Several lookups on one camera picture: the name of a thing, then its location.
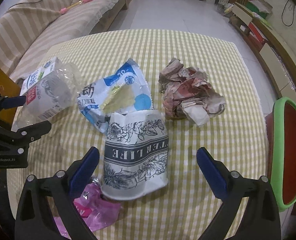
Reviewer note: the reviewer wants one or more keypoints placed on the blue white snack wrapper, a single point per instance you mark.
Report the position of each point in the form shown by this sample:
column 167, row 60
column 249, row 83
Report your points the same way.
column 124, row 92

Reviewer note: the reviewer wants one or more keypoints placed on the wooden TV cabinet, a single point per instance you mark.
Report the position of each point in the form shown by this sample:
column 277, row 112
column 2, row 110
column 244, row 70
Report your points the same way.
column 274, row 55

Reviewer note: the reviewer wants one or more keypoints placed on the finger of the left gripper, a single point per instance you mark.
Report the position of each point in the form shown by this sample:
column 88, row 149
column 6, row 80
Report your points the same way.
column 8, row 107
column 10, row 140

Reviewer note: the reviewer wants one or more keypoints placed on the beige striped sofa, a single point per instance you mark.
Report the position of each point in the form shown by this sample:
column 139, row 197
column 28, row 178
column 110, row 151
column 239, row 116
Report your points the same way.
column 28, row 30

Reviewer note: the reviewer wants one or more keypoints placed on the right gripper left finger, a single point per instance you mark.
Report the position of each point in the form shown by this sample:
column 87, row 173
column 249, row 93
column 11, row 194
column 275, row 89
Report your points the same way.
column 34, row 219

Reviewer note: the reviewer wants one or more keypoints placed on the red bin green rim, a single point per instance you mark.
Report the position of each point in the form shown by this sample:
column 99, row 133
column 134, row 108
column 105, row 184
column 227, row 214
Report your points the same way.
column 281, row 163

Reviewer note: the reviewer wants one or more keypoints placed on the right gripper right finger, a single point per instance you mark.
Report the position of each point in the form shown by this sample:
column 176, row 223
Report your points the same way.
column 260, row 219

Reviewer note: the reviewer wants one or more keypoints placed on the pink plastic bag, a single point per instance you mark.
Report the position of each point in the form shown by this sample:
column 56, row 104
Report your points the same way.
column 97, row 211

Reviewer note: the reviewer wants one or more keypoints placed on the wooden chair back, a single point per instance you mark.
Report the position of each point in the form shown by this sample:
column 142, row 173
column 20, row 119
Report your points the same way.
column 10, row 89

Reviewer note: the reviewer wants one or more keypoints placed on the floral white paper cup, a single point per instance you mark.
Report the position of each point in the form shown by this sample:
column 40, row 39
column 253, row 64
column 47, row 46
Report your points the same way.
column 135, row 156

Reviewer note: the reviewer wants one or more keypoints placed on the white blue milk carton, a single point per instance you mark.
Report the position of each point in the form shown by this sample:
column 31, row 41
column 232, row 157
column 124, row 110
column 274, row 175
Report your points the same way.
column 36, row 76

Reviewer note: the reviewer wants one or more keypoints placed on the yellow checkered tablecloth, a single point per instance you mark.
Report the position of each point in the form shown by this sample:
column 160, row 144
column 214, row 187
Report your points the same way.
column 184, row 208

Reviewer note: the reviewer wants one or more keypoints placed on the clear plastic bottle red label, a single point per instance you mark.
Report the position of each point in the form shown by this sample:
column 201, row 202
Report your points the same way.
column 50, row 95

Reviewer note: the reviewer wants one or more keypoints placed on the brown white paper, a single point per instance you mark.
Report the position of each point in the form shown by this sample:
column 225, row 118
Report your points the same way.
column 187, row 94

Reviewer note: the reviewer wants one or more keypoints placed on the pink toy wand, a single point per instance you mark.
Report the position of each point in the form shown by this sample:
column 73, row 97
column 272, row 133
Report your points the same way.
column 66, row 9

